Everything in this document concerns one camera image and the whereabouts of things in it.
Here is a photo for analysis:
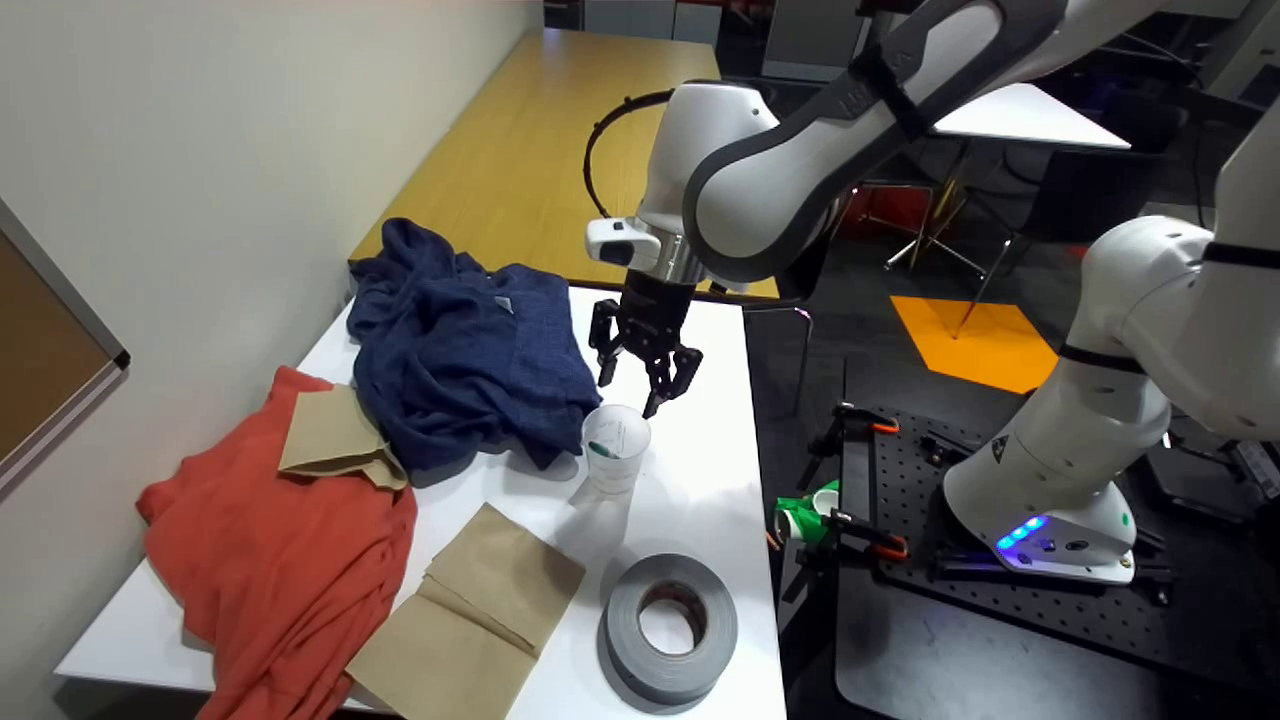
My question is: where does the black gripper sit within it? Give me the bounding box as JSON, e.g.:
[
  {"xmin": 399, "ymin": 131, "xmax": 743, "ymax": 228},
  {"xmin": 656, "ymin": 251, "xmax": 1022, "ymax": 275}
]
[{"xmin": 587, "ymin": 270, "xmax": 706, "ymax": 425}]

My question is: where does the clear plastic measuring cup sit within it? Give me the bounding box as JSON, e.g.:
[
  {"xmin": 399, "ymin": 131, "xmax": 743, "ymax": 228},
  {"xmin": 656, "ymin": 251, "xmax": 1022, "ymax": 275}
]
[{"xmin": 562, "ymin": 399, "xmax": 656, "ymax": 516}]

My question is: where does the dark blue cloth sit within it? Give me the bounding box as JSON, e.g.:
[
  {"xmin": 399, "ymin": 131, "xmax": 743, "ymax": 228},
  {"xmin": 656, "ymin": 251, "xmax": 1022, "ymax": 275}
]
[{"xmin": 342, "ymin": 218, "xmax": 604, "ymax": 494}]

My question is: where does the yellow wooden table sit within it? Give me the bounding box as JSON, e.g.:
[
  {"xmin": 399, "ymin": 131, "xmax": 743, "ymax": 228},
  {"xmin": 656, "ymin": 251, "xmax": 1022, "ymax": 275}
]
[{"xmin": 348, "ymin": 27, "xmax": 783, "ymax": 303}]

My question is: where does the red chair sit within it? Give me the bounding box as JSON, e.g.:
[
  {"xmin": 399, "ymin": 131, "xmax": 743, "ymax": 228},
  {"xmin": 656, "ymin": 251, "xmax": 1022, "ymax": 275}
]
[{"xmin": 850, "ymin": 180, "xmax": 935, "ymax": 246}]

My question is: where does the large brown paper bag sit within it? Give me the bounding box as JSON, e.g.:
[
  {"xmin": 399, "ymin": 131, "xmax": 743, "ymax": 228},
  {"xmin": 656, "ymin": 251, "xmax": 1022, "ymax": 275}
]
[{"xmin": 338, "ymin": 499, "xmax": 591, "ymax": 720}]

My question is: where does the small brown paper bag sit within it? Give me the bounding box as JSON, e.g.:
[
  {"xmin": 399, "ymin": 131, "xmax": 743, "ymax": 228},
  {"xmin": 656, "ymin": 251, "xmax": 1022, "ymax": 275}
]
[{"xmin": 270, "ymin": 384, "xmax": 411, "ymax": 496}]

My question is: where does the orange floor sheet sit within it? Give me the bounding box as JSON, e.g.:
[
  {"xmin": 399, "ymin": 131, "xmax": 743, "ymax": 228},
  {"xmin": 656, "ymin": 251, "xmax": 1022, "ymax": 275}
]
[{"xmin": 889, "ymin": 292, "xmax": 1062, "ymax": 399}]

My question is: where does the thin metal tripod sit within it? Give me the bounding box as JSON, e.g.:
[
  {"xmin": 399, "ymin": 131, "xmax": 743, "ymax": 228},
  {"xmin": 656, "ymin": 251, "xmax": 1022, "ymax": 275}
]
[{"xmin": 884, "ymin": 165, "xmax": 1019, "ymax": 336}]

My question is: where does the orange cloth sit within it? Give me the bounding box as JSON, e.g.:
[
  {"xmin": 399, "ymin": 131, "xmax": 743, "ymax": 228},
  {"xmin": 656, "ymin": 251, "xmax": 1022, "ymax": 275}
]
[{"xmin": 132, "ymin": 366, "xmax": 420, "ymax": 720}]

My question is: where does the white background table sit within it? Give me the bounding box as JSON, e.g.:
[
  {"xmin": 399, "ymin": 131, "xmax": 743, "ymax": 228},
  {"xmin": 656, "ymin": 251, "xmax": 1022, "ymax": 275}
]
[{"xmin": 930, "ymin": 81, "xmax": 1134, "ymax": 155}]

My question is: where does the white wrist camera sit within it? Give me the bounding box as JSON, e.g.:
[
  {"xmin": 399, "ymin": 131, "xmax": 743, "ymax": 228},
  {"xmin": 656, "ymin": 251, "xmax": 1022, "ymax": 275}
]
[{"xmin": 579, "ymin": 218, "xmax": 668, "ymax": 272}]

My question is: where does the black cable loop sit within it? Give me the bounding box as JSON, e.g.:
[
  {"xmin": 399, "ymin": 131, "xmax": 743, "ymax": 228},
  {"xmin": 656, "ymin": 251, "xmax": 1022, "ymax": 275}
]
[{"xmin": 579, "ymin": 89, "xmax": 681, "ymax": 223}]

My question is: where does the black clamp with orange handle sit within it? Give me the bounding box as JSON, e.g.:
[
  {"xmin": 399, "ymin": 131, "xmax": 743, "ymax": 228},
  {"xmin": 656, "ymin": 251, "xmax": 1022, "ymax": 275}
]
[
  {"xmin": 833, "ymin": 397, "xmax": 902, "ymax": 449},
  {"xmin": 833, "ymin": 513, "xmax": 914, "ymax": 564}
]

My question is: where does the grey duct tape roll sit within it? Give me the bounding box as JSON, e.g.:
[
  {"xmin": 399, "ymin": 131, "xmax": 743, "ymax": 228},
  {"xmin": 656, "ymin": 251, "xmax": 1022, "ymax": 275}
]
[{"xmin": 595, "ymin": 551, "xmax": 741, "ymax": 714}]

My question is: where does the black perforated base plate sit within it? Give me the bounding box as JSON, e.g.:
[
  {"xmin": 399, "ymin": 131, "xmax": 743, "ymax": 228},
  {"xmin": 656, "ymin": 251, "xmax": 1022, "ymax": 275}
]
[{"xmin": 870, "ymin": 411, "xmax": 1280, "ymax": 673}]

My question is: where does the framed brown wall board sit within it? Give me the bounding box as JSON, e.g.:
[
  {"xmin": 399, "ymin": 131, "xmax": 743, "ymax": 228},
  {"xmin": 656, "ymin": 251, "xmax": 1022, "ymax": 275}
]
[{"xmin": 0, "ymin": 200, "xmax": 132, "ymax": 506}]

